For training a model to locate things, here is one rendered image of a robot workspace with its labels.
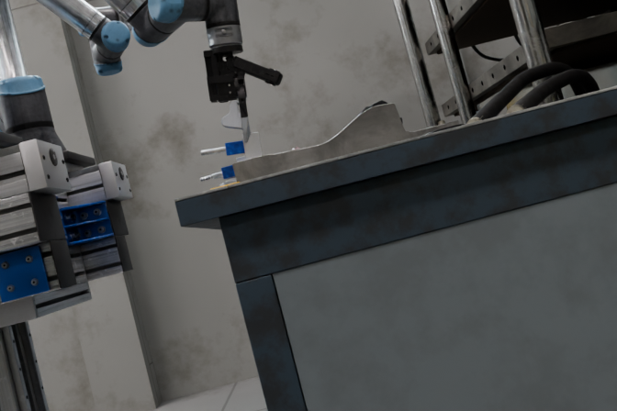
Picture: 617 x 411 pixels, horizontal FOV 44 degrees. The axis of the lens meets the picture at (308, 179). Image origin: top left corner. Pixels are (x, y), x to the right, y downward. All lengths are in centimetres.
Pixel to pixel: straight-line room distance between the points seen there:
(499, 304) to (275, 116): 318
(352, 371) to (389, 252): 17
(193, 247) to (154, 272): 25
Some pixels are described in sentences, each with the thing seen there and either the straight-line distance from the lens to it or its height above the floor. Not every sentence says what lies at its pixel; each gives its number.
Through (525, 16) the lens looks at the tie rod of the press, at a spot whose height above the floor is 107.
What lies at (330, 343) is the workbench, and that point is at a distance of 104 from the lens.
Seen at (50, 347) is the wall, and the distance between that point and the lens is 440.
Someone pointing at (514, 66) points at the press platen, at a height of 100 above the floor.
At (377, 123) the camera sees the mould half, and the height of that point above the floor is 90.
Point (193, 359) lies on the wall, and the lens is 423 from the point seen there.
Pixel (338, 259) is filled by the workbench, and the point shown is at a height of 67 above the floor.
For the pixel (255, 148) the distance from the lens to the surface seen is 167.
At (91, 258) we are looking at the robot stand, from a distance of 192.
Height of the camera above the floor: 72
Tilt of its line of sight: 3 degrees up
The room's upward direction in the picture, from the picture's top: 15 degrees counter-clockwise
